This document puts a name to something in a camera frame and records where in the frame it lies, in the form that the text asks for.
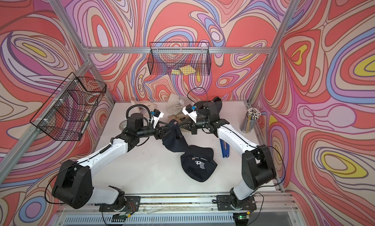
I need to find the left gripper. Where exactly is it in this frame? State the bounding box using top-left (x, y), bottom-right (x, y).
top-left (136, 121), bottom-right (173, 141)

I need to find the black cap with white logo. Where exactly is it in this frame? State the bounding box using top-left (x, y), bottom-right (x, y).
top-left (162, 120), bottom-right (189, 153)

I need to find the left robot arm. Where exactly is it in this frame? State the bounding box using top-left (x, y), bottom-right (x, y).
top-left (52, 106), bottom-right (168, 211)

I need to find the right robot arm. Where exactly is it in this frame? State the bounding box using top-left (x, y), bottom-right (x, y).
top-left (179, 101), bottom-right (276, 210)

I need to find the tan khaki baseball cap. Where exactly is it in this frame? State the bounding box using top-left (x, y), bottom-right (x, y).
top-left (174, 114), bottom-right (190, 123)

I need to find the light beige baseball cap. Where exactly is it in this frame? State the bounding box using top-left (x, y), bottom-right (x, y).
top-left (166, 94), bottom-right (185, 115)

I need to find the dark grey baseball cap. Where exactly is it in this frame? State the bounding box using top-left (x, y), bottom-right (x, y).
top-left (194, 96), bottom-right (223, 113)

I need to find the black cap upside down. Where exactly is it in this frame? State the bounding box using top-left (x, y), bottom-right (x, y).
top-left (180, 145), bottom-right (217, 183)

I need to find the blue tool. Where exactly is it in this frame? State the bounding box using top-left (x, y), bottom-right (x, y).
top-left (220, 139), bottom-right (230, 158)

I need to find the cup of pencils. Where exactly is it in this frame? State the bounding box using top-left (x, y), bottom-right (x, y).
top-left (240, 108), bottom-right (261, 133)

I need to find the black wire basket back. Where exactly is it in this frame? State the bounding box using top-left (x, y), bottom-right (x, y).
top-left (147, 41), bottom-right (212, 76)

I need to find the black wire basket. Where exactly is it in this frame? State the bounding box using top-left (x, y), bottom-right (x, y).
top-left (147, 41), bottom-right (212, 76)
top-left (30, 73), bottom-right (106, 141)

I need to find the black wire basket left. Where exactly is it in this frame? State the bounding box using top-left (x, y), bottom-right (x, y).
top-left (30, 73), bottom-right (106, 141)

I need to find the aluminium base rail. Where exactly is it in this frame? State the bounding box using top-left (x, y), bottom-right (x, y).
top-left (50, 191), bottom-right (306, 226)

